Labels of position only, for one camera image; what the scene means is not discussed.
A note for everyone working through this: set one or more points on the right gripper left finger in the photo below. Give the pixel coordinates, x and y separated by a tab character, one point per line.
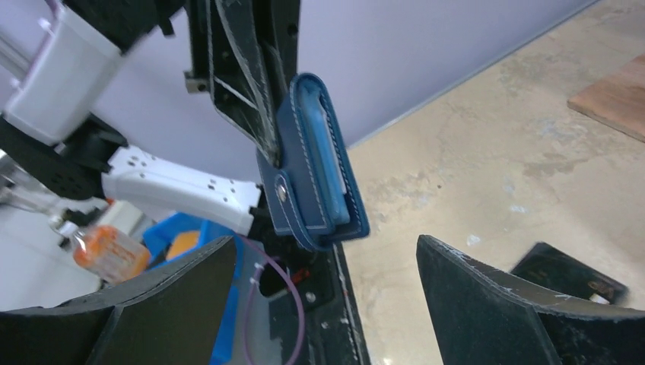
98	328

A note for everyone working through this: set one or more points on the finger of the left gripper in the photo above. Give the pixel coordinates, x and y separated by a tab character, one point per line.
228	64
280	44

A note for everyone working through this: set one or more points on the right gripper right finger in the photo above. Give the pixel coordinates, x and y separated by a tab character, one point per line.
482	315

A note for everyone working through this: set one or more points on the black credit card stack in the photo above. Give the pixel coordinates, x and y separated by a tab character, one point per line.
553	269

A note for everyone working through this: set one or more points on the blue leather card holder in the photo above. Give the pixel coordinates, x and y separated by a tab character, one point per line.
312	195

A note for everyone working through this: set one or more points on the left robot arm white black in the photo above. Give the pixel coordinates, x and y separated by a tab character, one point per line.
48	128

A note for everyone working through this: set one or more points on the blue plastic bin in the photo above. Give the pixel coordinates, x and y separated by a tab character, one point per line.
190	316

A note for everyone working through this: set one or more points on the orange capped bottle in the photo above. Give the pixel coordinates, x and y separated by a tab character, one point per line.
111	248

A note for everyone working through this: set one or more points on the brown wooden board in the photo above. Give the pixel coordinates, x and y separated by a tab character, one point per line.
616	100

